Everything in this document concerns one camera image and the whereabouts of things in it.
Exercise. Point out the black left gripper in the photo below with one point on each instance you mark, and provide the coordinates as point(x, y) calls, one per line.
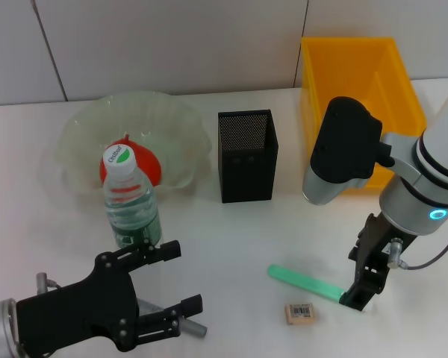
point(82, 313)

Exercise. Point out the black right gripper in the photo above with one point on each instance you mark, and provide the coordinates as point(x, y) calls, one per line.
point(377, 250)

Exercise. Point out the green pen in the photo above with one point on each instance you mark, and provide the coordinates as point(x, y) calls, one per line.
point(302, 281)

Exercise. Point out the clear green-label water bottle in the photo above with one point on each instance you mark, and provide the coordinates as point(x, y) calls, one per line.
point(132, 209)

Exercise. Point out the red-orange orange fruit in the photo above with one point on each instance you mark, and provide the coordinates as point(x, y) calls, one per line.
point(151, 164)

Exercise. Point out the grey marker pen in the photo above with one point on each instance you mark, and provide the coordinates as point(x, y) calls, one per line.
point(196, 329)

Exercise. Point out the beige eraser with barcode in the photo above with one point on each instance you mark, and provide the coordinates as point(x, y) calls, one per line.
point(300, 317)

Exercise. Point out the black mesh pen holder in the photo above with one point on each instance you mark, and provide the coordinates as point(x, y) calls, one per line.
point(246, 179)

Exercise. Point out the translucent wavy glass fruit plate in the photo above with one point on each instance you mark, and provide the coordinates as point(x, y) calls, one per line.
point(171, 123)

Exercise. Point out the yellow plastic bin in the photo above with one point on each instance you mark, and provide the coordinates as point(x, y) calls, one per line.
point(343, 71)

